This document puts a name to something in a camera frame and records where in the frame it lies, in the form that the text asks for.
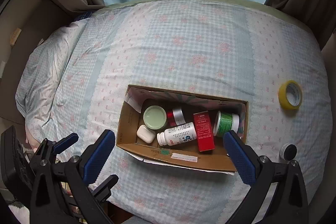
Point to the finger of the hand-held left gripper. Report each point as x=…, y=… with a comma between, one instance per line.
x=67, y=142
x=106, y=187

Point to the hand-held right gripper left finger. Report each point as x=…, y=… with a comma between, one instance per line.
x=99, y=158

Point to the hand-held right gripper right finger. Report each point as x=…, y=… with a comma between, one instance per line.
x=239, y=158

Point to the green jar with white lid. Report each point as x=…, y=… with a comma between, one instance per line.
x=227, y=121

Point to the red carton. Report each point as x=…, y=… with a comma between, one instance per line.
x=204, y=134

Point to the small black lid jar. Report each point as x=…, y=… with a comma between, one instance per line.
x=290, y=152

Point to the white earbuds case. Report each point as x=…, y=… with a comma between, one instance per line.
x=145, y=134

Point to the patterned cardboard box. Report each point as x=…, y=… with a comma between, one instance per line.
x=183, y=161

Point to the white pill bottle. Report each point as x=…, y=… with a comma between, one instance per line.
x=178, y=133

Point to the pale green lid jar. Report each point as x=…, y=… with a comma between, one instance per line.
x=155, y=117

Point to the yellow tape roll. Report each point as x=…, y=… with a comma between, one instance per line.
x=282, y=96

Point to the silver jar with red lid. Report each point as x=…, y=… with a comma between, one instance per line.
x=172, y=117

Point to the floral pillow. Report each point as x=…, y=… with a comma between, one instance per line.
x=47, y=69

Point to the dark blue cloth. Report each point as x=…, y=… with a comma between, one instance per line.
x=83, y=16

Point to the checkered floral bed sheet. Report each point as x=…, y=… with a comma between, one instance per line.
x=183, y=43

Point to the beige wall fixture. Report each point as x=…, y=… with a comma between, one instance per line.
x=15, y=36

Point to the wall poster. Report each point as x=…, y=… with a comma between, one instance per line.
x=5, y=2

